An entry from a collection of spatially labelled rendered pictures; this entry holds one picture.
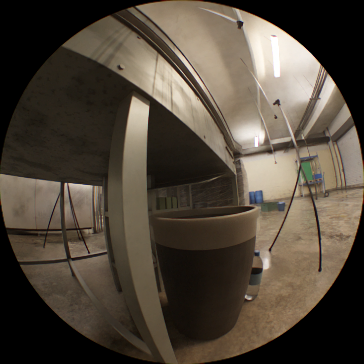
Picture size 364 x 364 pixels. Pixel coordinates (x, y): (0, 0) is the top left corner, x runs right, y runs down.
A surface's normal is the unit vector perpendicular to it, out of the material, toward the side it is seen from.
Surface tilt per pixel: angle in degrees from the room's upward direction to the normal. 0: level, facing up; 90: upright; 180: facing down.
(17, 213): 90
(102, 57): 90
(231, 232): 91
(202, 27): 180
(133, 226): 90
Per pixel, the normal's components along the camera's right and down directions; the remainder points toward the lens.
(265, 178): -0.52, -0.10
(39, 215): 0.85, -0.14
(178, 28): 0.07, 0.99
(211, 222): -0.12, -0.14
